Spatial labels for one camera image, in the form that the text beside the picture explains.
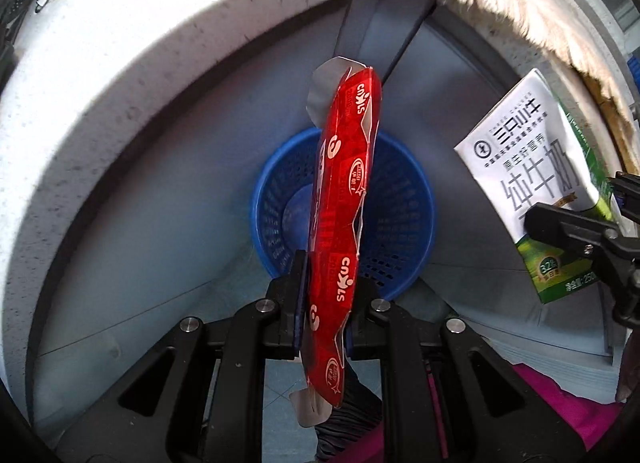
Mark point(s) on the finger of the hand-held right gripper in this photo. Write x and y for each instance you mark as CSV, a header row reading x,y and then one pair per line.
x,y
627,193
570,228

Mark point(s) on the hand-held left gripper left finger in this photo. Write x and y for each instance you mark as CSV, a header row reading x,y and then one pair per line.
x,y
300,308

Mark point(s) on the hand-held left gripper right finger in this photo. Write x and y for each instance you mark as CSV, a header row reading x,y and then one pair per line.
x,y
350,340

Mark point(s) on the white green milk carton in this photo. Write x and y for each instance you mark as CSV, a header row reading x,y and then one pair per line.
x,y
525,153

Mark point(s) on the red snack wrapper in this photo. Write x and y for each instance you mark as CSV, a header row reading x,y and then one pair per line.
x,y
340,183

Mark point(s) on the blue plastic basket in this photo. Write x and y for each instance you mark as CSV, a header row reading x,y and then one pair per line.
x,y
400,203

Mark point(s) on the brown wooden panel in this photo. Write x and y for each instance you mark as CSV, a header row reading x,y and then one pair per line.
x,y
617,113

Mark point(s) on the dark trousers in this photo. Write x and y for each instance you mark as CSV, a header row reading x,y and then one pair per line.
x,y
350,423

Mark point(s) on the pink jacket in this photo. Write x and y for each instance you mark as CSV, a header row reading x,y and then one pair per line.
x,y
565,408

